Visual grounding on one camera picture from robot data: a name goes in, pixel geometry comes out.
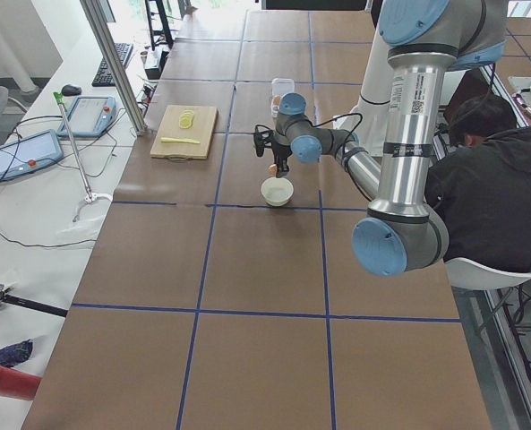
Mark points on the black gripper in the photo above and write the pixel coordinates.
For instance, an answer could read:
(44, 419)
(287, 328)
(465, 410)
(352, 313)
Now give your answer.
(281, 154)

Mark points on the clear plastic egg box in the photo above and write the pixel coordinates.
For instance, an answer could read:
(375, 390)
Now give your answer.
(279, 88)

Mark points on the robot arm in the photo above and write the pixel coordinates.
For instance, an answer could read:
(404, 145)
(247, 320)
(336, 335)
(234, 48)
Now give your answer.
(387, 154)

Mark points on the white bowl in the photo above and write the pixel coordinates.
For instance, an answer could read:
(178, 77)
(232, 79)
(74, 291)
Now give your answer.
(276, 191)

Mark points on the bamboo cutting board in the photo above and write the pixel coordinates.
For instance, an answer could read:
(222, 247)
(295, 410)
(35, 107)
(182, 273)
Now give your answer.
(202, 129)

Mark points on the yellow plastic knife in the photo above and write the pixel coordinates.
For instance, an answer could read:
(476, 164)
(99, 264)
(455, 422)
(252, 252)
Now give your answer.
(179, 140)

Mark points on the reacher grabber tool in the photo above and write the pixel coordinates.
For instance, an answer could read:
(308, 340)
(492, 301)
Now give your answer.
(90, 196)

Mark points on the far teach pendant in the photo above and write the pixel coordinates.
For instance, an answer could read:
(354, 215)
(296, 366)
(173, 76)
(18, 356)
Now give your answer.
(89, 117)

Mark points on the teach pendant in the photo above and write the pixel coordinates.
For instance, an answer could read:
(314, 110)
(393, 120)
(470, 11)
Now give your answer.
(89, 117)
(30, 154)

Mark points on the white chair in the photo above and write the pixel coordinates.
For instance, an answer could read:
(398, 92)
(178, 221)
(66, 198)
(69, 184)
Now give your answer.
(467, 274)

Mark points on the person in black hoodie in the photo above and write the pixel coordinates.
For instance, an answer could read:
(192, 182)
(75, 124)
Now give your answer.
(482, 189)

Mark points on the black computer mouse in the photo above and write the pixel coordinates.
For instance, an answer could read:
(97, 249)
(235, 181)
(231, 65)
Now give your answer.
(70, 90)

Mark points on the near teach pendant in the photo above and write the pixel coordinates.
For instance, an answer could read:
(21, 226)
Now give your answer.
(30, 154)

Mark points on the black tripod rod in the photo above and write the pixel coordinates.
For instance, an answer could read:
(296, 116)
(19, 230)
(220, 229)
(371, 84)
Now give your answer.
(7, 298)

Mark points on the blue patterned cloth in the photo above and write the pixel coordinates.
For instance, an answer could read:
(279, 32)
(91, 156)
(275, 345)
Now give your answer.
(16, 354)

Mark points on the red cylinder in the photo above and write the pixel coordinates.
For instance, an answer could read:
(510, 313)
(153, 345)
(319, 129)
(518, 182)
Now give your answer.
(18, 385)

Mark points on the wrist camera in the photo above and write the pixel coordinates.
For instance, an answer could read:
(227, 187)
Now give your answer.
(261, 139)

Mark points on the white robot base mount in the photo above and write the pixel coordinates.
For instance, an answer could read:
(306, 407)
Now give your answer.
(356, 123)

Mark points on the aluminium frame post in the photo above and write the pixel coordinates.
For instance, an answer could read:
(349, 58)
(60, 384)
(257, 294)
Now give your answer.
(97, 21)

